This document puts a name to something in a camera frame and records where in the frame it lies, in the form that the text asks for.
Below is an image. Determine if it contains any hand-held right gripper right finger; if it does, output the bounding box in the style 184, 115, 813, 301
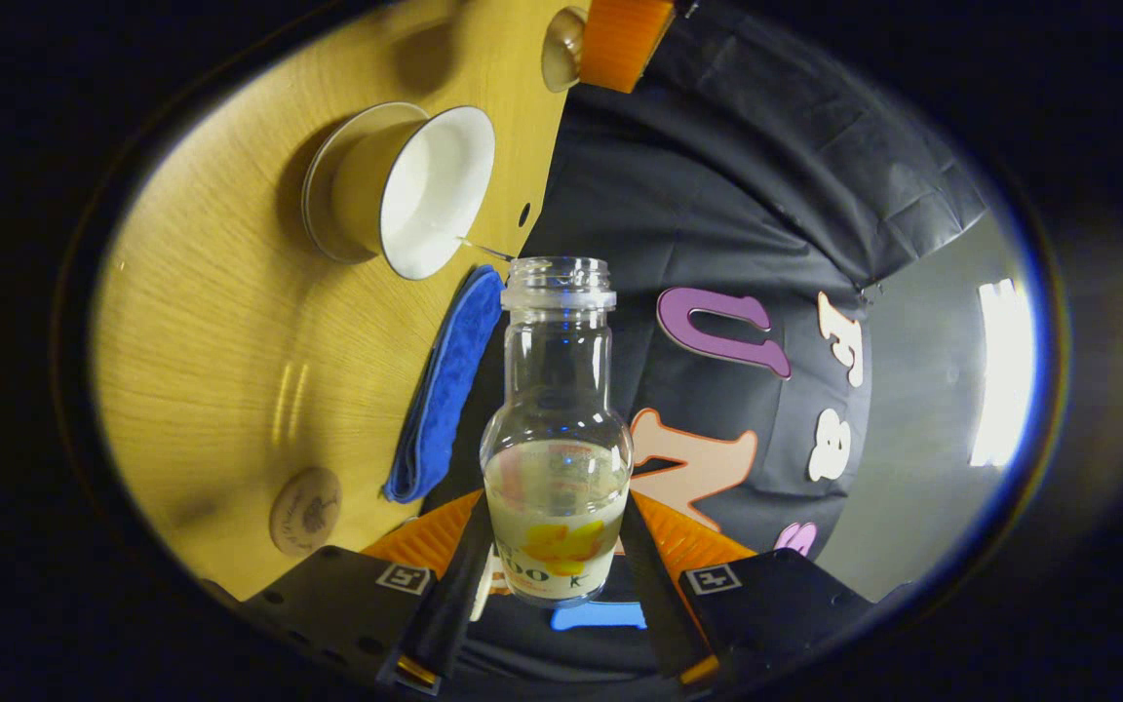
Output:
617, 492, 913, 688

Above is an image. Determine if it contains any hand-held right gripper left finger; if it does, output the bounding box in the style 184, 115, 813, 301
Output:
206, 492, 494, 695

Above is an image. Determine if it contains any round wooden coaster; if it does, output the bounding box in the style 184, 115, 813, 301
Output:
269, 466, 343, 558

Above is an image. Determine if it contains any cream teacup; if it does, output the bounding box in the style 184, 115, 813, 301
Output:
331, 105, 497, 282

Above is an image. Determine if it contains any clear water bottle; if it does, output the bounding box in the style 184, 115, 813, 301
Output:
480, 256, 635, 608

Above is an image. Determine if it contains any black backdrop cloth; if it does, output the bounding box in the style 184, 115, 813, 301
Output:
420, 0, 996, 683

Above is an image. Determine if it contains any blue folded towel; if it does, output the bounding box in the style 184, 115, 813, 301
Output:
383, 265, 506, 505

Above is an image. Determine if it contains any ceiling light panel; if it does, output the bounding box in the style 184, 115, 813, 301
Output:
969, 279, 1023, 471

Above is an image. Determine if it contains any cream saucer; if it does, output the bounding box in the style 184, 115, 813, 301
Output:
301, 101, 431, 266

